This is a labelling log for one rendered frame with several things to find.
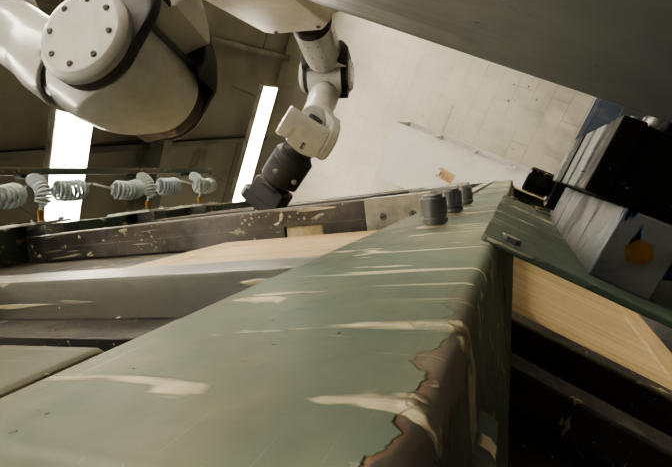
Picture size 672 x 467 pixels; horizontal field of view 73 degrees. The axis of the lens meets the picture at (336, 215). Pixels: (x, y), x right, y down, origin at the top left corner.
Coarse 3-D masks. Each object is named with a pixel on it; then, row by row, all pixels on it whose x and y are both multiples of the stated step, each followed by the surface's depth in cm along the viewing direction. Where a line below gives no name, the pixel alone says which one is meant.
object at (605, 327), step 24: (528, 264) 162; (528, 288) 128; (552, 288) 140; (576, 288) 154; (528, 312) 104; (552, 312) 114; (576, 312) 123; (600, 312) 134; (624, 312) 145; (576, 336) 101; (600, 336) 110; (624, 336) 118; (648, 336) 127; (624, 360) 98; (648, 360) 106
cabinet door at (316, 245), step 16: (256, 240) 86; (272, 240) 82; (288, 240) 78; (304, 240) 76; (320, 240) 74; (336, 240) 72; (352, 240) 69; (176, 256) 74; (192, 256) 72; (208, 256) 71; (224, 256) 68; (240, 256) 66; (256, 256) 63; (272, 256) 61; (288, 256) 59; (304, 256) 57
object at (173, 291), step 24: (192, 264) 44; (216, 264) 41; (240, 264) 40; (264, 264) 38; (288, 264) 36; (0, 288) 48; (24, 288) 46; (48, 288) 45; (72, 288) 44; (96, 288) 43; (120, 288) 41; (144, 288) 40; (168, 288) 39; (192, 288) 38; (216, 288) 37; (240, 288) 36; (0, 312) 48; (24, 312) 47; (48, 312) 45; (72, 312) 44; (96, 312) 43; (120, 312) 42; (144, 312) 41; (168, 312) 40; (192, 312) 39
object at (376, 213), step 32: (416, 192) 83; (32, 224) 115; (160, 224) 102; (192, 224) 99; (224, 224) 96; (256, 224) 93; (288, 224) 90; (352, 224) 85; (384, 224) 83; (32, 256) 119; (64, 256) 115; (96, 256) 110
